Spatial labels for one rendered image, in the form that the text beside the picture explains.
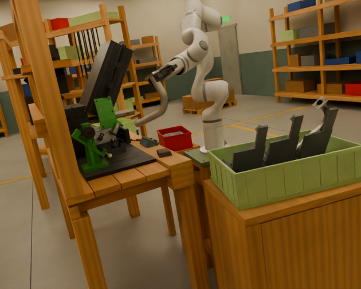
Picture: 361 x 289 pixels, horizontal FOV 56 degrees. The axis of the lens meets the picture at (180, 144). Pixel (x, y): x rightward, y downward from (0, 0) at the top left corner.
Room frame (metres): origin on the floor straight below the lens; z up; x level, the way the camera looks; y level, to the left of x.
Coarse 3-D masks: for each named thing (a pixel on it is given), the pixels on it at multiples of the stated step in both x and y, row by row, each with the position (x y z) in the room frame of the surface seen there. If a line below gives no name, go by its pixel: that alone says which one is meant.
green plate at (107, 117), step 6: (108, 96) 2.32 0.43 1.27; (96, 102) 2.28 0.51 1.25; (102, 102) 2.29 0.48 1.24; (108, 102) 2.31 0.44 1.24; (96, 108) 2.27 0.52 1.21; (102, 108) 2.28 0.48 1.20; (108, 108) 2.29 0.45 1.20; (102, 114) 2.27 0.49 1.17; (108, 114) 2.28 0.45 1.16; (114, 114) 2.29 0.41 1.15; (102, 120) 2.25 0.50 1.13; (108, 120) 2.27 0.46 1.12; (114, 120) 2.28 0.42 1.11; (102, 126) 2.24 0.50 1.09; (108, 126) 2.25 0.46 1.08
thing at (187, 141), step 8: (168, 128) 2.68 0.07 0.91; (176, 128) 2.69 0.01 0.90; (184, 128) 2.59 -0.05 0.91; (160, 136) 2.51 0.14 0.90; (168, 136) 2.37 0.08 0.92; (176, 136) 2.38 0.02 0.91; (184, 136) 2.39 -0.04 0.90; (160, 144) 2.56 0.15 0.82; (168, 144) 2.37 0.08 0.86; (176, 144) 2.38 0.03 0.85; (184, 144) 2.39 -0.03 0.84; (192, 144) 2.40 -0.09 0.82
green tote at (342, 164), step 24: (240, 144) 1.74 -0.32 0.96; (336, 144) 1.59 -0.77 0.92; (360, 144) 1.43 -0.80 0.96; (216, 168) 1.59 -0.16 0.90; (264, 168) 1.33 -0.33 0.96; (288, 168) 1.35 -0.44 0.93; (312, 168) 1.37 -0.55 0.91; (336, 168) 1.39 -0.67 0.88; (360, 168) 1.41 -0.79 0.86; (240, 192) 1.32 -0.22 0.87; (264, 192) 1.33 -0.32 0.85; (288, 192) 1.35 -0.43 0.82; (312, 192) 1.37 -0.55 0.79
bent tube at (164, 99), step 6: (156, 72) 1.35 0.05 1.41; (150, 78) 1.35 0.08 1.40; (156, 84) 1.34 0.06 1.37; (156, 90) 1.35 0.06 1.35; (162, 90) 1.34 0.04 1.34; (162, 96) 1.34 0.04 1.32; (162, 102) 1.35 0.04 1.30; (162, 108) 1.35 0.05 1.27; (150, 114) 1.41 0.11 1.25; (156, 114) 1.38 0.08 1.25; (162, 114) 1.37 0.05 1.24; (138, 120) 1.46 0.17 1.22; (144, 120) 1.43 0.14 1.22; (150, 120) 1.42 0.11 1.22; (138, 126) 1.47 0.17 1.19
